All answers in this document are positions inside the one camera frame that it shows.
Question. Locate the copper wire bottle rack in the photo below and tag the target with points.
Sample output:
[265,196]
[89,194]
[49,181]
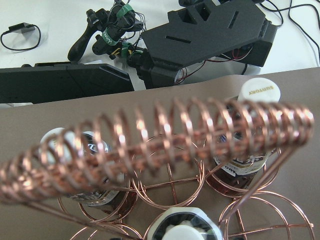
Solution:
[108,153]

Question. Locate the black 3d printed fixture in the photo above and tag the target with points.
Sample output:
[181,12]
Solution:
[236,30]

